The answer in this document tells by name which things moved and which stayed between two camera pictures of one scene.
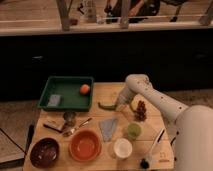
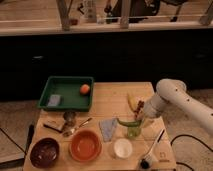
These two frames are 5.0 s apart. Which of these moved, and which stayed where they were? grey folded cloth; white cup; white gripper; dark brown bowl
Moved: white gripper
Stayed: grey folded cloth; dark brown bowl; white cup
